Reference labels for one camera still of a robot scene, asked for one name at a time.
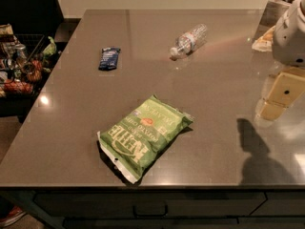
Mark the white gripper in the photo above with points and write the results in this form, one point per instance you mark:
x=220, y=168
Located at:
x=290, y=40

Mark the blue rxbar blueberry bar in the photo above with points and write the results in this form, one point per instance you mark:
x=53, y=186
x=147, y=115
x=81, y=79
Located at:
x=109, y=58

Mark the steel counter box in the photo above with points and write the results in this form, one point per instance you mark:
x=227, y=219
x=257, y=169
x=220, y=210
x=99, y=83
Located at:
x=273, y=11

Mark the clear plastic water bottle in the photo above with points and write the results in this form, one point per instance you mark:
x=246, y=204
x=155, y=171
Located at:
x=190, y=41

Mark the green Kettle chips bag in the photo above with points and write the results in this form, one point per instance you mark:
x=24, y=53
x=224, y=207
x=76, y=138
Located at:
x=134, y=143

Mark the dark drawer cabinet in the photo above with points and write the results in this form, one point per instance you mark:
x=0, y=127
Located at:
x=162, y=209

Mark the red shoe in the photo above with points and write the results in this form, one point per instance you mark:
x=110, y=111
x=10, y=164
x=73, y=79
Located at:
x=13, y=215

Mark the black wire snack basket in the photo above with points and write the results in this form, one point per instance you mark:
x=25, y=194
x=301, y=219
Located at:
x=26, y=61

